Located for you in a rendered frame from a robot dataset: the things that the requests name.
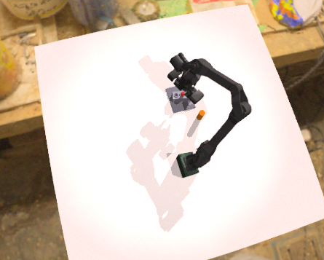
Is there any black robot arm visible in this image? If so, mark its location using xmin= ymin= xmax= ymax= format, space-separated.
xmin=170 ymin=52 xmax=252 ymax=171

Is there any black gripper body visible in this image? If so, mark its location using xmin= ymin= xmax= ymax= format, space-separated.
xmin=167 ymin=69 xmax=205 ymax=104

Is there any orange cylinder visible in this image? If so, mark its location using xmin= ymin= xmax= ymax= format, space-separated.
xmin=197 ymin=110 xmax=205 ymax=120

